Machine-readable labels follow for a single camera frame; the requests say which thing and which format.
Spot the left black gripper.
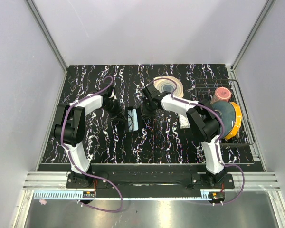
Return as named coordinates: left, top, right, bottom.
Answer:
left=103, top=99, right=127, bottom=122

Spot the black rectangular glasses case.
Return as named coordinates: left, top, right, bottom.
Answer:
left=125, top=106, right=141, bottom=133

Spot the white geometric glasses case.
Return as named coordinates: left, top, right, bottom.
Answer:
left=178, top=114, right=190, bottom=129

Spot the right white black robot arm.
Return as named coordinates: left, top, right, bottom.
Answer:
left=142, top=85, right=226, bottom=188

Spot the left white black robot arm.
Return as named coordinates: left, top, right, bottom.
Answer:
left=51, top=85, right=126, bottom=188

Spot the beige plate with blue rings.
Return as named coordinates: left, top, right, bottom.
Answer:
left=153, top=76, right=184, bottom=98

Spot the pink cup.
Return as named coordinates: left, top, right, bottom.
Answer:
left=211, top=87, right=232, bottom=103

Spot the dark blue bowl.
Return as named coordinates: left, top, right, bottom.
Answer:
left=212, top=101, right=235, bottom=138

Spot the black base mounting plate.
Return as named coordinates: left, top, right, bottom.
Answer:
left=66, top=162, right=235, bottom=190

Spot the yellow bowl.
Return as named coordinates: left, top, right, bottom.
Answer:
left=224, top=102, right=243, bottom=140

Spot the black wire dish rack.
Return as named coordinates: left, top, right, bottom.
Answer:
left=195, top=79, right=255, bottom=147

